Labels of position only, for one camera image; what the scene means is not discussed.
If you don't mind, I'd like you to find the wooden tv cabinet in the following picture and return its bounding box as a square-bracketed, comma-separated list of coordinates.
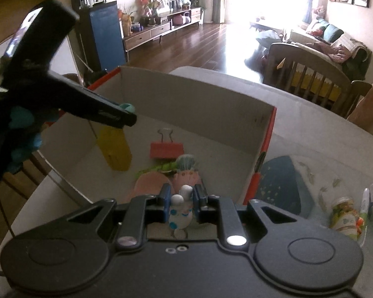
[123, 7, 203, 60]

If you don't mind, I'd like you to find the round coffee table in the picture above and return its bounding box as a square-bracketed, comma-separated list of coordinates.
[250, 18, 286, 35]

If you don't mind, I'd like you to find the wooden slatted chair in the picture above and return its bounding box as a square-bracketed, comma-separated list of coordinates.
[264, 43, 352, 115]

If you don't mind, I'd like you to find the white toy with blue dots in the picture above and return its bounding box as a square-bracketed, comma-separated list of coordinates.
[168, 185, 194, 230]

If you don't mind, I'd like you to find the green capped bottle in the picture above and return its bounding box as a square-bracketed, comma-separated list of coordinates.
[329, 196, 361, 242]

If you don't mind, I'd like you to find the green marker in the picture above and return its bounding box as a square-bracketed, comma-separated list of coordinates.
[135, 161, 178, 177]

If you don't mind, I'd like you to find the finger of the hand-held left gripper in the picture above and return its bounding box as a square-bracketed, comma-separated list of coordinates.
[48, 70, 138, 128]

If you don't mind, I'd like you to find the pink dish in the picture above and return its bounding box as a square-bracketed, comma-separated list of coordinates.
[132, 172, 175, 197]

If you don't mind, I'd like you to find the flower vase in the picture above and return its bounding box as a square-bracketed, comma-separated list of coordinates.
[139, 0, 158, 26]

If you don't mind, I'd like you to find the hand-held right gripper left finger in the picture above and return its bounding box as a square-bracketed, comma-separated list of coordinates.
[60, 184, 172, 251]

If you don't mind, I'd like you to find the person's left hand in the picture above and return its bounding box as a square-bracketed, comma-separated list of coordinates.
[0, 105, 45, 187]

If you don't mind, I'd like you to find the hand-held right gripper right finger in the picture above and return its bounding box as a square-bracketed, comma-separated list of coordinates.
[193, 185, 302, 249]

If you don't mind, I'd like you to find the blue cushion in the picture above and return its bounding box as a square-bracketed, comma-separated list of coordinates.
[256, 30, 282, 48]

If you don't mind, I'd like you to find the small yellow box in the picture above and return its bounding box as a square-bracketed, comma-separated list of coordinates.
[96, 126, 133, 172]

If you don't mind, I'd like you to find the red binder clip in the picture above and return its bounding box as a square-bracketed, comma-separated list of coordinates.
[150, 128, 183, 161]

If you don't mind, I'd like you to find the wooden wall shelf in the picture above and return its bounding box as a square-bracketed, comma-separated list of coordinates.
[0, 0, 54, 52]

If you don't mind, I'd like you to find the pink towel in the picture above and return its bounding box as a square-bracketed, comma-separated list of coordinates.
[348, 83, 373, 143]

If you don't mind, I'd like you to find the blue cabinet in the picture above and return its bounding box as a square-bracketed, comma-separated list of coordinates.
[78, 1, 126, 72]

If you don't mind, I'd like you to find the red cardboard box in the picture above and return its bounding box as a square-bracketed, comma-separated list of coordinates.
[11, 66, 277, 224]

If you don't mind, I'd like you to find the teal round toy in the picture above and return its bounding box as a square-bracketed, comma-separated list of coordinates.
[118, 102, 136, 115]

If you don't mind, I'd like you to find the white pen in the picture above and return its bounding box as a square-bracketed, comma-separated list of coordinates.
[359, 188, 371, 221]

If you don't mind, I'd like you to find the sofa with cushions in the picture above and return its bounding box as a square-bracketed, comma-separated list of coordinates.
[290, 19, 372, 79]

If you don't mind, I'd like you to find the pig figure toy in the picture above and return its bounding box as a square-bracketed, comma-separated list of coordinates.
[173, 154, 203, 190]

